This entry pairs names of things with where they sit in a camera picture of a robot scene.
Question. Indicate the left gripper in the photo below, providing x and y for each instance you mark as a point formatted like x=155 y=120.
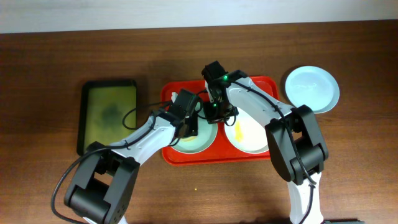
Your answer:
x=191 y=128

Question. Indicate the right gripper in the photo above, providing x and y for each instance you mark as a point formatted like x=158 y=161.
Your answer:
x=214 y=117

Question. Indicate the mint green plate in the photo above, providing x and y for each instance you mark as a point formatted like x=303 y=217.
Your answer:
x=199 y=136

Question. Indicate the cream white plate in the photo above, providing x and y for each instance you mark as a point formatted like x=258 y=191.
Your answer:
x=246 y=134

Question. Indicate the light blue plate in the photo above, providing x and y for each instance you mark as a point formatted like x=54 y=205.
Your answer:
x=314 y=87

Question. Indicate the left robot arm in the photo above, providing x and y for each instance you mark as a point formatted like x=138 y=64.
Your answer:
x=105 y=176

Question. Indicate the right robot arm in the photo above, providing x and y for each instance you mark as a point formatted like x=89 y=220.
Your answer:
x=296 y=144

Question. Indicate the red plastic tray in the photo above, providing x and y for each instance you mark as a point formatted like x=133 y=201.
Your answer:
x=220 y=151

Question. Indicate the black tray with green liquid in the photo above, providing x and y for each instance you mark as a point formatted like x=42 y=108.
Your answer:
x=104 y=104

